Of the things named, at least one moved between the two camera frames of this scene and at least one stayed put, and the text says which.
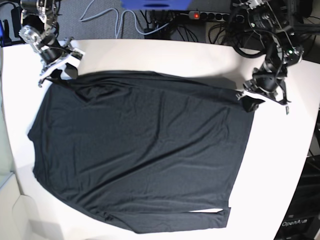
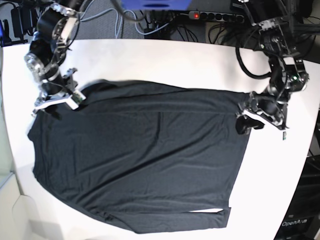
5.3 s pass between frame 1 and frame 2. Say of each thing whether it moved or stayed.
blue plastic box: stayed
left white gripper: moved
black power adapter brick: stayed
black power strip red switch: stayed
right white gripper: moved
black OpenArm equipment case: stayed
